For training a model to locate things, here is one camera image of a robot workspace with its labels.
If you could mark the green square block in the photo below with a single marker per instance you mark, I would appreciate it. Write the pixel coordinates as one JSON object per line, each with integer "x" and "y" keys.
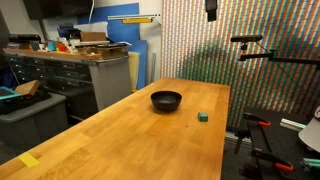
{"x": 202, "y": 117}

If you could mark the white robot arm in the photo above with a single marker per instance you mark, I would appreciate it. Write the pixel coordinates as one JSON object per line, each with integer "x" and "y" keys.
{"x": 311, "y": 133}

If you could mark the black bowl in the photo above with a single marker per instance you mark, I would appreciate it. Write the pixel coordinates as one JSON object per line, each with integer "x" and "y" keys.
{"x": 166, "y": 101}

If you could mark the beige foam board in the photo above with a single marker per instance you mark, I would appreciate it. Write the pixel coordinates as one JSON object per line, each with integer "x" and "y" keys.
{"x": 133, "y": 70}

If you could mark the grey drawer cabinet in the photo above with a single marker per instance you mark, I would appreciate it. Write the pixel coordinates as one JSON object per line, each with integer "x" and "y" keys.
{"x": 110, "y": 80}

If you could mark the multicolour patterned backdrop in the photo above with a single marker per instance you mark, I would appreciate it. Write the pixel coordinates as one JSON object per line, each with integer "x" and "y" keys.
{"x": 206, "y": 43}

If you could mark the blue foam board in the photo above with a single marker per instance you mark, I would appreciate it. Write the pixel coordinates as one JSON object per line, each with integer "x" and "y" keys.
{"x": 123, "y": 33}

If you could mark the yellow bar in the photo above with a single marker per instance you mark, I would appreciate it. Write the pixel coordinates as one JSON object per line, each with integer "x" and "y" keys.
{"x": 136, "y": 21}

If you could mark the cardboard box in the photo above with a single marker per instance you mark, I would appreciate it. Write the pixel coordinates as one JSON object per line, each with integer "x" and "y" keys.
{"x": 93, "y": 36}

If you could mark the teal cup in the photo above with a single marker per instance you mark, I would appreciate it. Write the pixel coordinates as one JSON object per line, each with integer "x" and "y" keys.
{"x": 51, "y": 46}

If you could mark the grey plastic bin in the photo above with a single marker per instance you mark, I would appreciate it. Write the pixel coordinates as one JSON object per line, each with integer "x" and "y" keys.
{"x": 33, "y": 123}

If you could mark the wooden block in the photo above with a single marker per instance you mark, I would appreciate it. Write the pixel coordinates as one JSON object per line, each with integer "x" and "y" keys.
{"x": 28, "y": 87}

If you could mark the silver aluminium extrusion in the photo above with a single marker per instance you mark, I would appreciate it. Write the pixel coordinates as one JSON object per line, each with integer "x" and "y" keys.
{"x": 292, "y": 124}

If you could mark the black foam tray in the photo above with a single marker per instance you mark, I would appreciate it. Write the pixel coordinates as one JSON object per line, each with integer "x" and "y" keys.
{"x": 23, "y": 101}

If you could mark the black perforated breadboard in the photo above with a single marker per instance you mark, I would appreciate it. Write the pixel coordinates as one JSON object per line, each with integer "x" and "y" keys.
{"x": 286, "y": 146}

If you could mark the black device bar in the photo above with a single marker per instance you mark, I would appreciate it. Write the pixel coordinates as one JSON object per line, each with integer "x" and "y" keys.
{"x": 25, "y": 38}

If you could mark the teal tray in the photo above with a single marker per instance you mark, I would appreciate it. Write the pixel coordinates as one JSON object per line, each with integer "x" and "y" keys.
{"x": 8, "y": 93}

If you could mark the teal metal bar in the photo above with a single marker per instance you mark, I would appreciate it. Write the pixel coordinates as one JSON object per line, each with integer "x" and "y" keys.
{"x": 312, "y": 162}

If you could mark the white rail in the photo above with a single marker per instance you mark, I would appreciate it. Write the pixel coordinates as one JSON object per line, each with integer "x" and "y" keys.
{"x": 133, "y": 16}

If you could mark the black bar camera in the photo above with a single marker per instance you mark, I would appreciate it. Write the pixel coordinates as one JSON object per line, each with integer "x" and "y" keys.
{"x": 246, "y": 38}

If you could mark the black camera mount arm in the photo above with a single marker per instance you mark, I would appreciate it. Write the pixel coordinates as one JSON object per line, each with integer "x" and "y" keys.
{"x": 260, "y": 56}

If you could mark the black wall monitor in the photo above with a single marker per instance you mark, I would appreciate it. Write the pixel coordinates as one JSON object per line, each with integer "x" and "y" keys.
{"x": 56, "y": 8}

